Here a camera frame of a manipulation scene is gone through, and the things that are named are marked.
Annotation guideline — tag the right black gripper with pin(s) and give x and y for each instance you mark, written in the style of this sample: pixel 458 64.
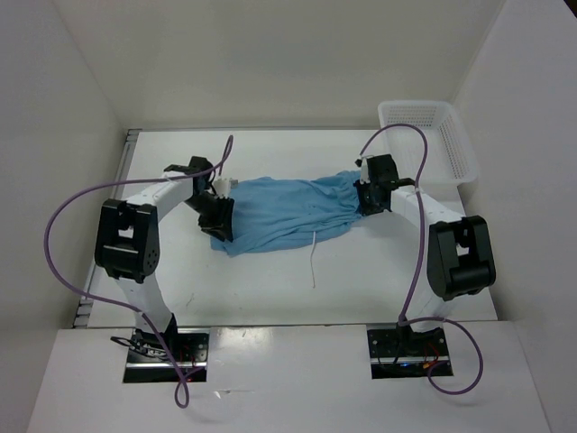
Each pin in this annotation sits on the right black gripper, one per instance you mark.
pixel 365 208

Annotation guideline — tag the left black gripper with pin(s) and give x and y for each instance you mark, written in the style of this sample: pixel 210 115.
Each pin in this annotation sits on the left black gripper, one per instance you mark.
pixel 220 225

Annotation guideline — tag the light blue shorts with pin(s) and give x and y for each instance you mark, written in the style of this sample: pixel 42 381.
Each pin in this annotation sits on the light blue shorts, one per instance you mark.
pixel 276 215

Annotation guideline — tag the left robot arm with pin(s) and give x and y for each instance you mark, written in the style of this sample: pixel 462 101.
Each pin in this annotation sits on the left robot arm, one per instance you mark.
pixel 128 239

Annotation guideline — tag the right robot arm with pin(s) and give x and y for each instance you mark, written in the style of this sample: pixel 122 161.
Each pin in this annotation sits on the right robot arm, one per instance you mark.
pixel 454 256

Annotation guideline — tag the white plastic basket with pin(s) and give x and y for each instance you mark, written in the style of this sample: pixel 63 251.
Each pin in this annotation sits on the white plastic basket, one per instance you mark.
pixel 450 159

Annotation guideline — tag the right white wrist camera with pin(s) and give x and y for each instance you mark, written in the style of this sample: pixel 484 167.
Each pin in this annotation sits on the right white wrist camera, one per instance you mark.
pixel 363 164

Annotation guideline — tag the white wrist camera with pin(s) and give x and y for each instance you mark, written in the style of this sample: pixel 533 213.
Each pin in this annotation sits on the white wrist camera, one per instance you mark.
pixel 222 186
pixel 363 164

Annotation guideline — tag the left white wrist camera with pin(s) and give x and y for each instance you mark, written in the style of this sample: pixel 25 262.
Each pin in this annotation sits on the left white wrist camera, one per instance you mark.
pixel 222 186

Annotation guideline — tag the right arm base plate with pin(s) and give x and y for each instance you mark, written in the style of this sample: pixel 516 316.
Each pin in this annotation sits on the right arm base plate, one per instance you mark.
pixel 387 356

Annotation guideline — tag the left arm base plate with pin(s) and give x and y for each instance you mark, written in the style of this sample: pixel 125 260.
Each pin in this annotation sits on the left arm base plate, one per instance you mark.
pixel 147 361

